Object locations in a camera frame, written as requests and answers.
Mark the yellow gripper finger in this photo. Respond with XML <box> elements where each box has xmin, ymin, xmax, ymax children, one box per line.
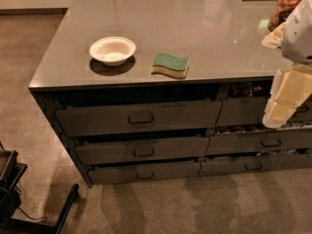
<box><xmin>261</xmin><ymin>23</ymin><xmax>285</xmax><ymax>49</ymax></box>
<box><xmin>262</xmin><ymin>63</ymin><xmax>312</xmax><ymax>129</ymax></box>

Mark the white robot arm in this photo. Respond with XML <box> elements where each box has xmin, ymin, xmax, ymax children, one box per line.
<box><xmin>262</xmin><ymin>0</ymin><xmax>312</xmax><ymax>129</ymax></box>

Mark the glass jar of snacks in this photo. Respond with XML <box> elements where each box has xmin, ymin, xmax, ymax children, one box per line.
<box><xmin>267</xmin><ymin>0</ymin><xmax>301</xmax><ymax>31</ymax></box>

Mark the green yellow sponge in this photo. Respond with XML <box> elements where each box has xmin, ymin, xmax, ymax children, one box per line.
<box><xmin>151</xmin><ymin>54</ymin><xmax>189</xmax><ymax>79</ymax></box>

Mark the grey kitchen island counter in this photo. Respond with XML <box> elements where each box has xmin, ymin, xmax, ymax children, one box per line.
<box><xmin>29</xmin><ymin>0</ymin><xmax>312</xmax><ymax>185</ymax></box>

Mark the white paper bowl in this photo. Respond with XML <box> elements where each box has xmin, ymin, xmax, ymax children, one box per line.
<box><xmin>89</xmin><ymin>36</ymin><xmax>137</xmax><ymax>66</ymax></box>

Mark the black chair frame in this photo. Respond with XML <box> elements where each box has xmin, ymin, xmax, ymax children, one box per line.
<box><xmin>0</xmin><ymin>142</ymin><xmax>79</xmax><ymax>234</ymax></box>

